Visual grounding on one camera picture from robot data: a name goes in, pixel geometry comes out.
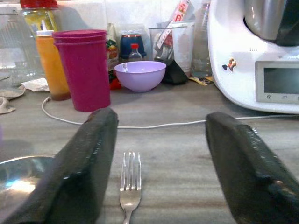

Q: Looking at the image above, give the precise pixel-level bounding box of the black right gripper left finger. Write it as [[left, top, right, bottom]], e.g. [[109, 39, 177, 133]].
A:
[[0, 107, 119, 224]]

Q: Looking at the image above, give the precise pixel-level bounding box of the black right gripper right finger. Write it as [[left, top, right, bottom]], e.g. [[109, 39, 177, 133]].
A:
[[205, 111, 299, 224]]

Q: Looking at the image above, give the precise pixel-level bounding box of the silver metal fork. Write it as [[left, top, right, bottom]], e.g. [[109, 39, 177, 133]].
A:
[[120, 152, 142, 224]]

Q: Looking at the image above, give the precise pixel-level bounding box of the silver metal plate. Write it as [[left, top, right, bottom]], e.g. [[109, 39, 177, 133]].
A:
[[0, 155, 56, 212]]

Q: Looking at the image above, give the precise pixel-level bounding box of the crumpled white paper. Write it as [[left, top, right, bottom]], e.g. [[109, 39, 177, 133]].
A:
[[21, 77, 50, 92]]

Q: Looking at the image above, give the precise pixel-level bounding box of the magenta plastic tumbler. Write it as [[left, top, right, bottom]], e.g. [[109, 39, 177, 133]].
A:
[[51, 29, 111, 112]]

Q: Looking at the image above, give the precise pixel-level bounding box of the yellow snack wrapper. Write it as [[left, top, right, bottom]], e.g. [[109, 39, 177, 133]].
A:
[[188, 75, 214, 86]]

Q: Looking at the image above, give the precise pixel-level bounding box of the beige cloth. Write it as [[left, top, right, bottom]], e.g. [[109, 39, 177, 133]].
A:
[[0, 84, 26, 115]]

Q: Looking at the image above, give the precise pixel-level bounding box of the orange sauce squeeze bottle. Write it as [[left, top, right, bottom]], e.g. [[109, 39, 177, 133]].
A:
[[36, 20, 71, 101]]

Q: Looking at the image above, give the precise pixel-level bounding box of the lilac plastic bowl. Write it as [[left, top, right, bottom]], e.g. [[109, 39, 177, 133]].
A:
[[114, 61, 167, 93]]

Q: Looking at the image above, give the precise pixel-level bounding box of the white kitchen food processor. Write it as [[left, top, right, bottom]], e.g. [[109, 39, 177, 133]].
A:
[[207, 0, 299, 115]]

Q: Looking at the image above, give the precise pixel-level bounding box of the black pouch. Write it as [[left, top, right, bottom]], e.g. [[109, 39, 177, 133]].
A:
[[162, 60, 189, 85]]

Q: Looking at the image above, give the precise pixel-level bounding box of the colourful label bottle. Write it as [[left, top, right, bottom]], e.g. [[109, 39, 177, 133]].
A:
[[106, 22, 122, 91]]

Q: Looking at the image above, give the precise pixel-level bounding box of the small red-capped bottle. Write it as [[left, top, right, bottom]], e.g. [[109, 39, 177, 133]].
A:
[[128, 43, 142, 62]]

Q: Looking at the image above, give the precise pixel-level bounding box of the clear glass bottle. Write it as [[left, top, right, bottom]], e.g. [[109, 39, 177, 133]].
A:
[[191, 2, 213, 79]]

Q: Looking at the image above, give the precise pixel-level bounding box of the dark blue round container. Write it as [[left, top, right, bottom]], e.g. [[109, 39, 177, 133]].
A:
[[119, 34, 147, 60]]

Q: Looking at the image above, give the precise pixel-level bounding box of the clear ribbed glass jar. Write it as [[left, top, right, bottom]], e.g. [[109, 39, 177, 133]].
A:
[[0, 7, 45, 86]]

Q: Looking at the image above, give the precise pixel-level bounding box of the white plastic cup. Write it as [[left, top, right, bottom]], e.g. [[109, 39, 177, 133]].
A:
[[171, 20, 196, 73]]

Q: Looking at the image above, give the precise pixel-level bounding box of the clear plastic measuring jug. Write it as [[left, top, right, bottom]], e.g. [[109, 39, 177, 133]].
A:
[[149, 21, 175, 66]]

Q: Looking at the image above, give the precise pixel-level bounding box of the red-lidded glass jar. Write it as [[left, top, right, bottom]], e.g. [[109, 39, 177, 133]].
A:
[[19, 0, 59, 38]]

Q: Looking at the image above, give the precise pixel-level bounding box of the red white packet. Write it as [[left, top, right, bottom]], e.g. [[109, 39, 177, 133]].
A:
[[154, 0, 196, 51]]

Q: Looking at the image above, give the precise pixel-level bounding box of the white cable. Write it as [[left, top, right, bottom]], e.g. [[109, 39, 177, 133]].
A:
[[41, 96, 299, 129]]

